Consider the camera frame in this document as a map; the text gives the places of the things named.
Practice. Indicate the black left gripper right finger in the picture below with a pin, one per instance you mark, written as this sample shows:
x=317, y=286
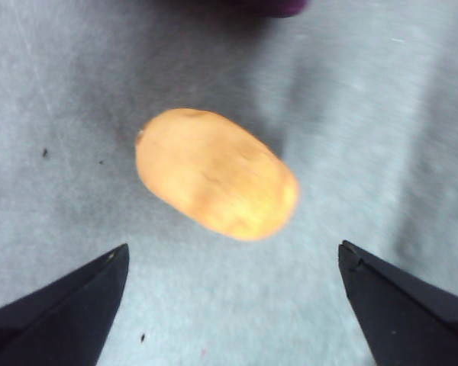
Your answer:
x=412, y=320

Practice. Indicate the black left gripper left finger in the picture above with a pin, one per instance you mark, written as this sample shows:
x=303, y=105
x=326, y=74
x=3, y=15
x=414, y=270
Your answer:
x=61, y=320

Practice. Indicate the brown potato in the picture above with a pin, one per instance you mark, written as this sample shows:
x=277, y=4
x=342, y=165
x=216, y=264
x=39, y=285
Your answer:
x=217, y=175

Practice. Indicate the purple eggplant with green stem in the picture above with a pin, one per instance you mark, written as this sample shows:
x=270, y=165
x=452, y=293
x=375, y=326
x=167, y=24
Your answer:
x=267, y=7

